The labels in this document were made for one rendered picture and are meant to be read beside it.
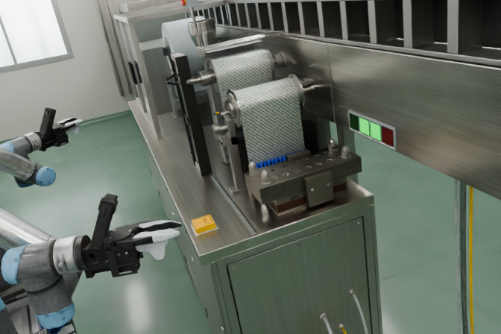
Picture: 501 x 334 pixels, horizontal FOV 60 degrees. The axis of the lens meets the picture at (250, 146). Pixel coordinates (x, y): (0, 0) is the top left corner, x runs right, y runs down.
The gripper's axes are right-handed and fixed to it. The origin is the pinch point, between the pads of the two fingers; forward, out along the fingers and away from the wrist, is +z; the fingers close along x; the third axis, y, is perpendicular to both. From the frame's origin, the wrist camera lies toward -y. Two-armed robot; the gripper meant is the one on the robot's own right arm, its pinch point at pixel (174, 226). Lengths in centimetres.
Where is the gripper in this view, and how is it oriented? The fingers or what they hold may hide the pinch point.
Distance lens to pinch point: 93.4
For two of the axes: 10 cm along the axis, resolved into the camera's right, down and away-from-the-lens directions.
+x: 0.6, 2.2, -9.7
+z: 9.8, -1.8, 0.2
